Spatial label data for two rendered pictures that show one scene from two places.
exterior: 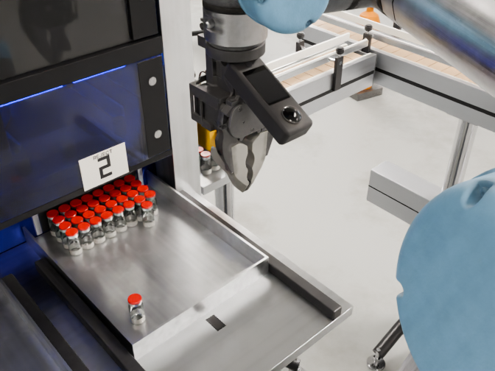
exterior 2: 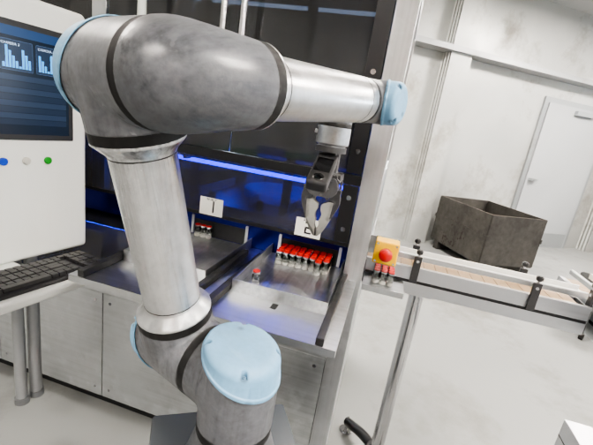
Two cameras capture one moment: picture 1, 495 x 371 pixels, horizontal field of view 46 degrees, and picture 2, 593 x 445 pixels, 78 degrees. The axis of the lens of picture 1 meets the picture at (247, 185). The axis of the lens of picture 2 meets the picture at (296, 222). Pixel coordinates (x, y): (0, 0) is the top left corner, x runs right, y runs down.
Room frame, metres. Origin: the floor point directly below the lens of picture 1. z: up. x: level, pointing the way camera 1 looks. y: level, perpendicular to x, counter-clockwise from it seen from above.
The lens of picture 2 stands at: (0.12, -0.66, 1.34)
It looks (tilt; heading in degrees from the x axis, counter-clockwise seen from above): 15 degrees down; 55
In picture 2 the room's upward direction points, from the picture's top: 9 degrees clockwise
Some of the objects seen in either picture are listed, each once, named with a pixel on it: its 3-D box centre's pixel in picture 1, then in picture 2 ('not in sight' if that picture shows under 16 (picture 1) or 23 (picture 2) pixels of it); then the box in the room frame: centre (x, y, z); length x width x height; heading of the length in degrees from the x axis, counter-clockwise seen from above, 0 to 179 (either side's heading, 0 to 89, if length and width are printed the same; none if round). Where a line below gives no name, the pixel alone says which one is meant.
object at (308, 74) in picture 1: (267, 89); (468, 277); (1.28, -0.05, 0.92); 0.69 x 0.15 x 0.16; 132
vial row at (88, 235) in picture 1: (113, 221); (302, 261); (0.79, 0.24, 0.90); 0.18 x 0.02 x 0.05; 133
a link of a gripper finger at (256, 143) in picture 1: (244, 153); (326, 216); (0.67, 0.00, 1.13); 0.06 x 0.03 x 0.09; 42
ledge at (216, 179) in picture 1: (207, 165); (382, 282); (1.03, 0.09, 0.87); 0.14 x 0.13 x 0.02; 42
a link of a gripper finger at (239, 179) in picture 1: (226, 161); (313, 214); (0.65, 0.03, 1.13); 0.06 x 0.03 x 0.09; 42
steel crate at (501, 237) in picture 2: not in sight; (482, 233); (4.59, 1.65, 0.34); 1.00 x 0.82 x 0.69; 73
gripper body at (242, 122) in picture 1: (232, 85); (327, 171); (0.66, 0.02, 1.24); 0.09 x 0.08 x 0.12; 42
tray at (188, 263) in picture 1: (142, 249); (294, 273); (0.73, 0.18, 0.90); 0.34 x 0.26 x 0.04; 43
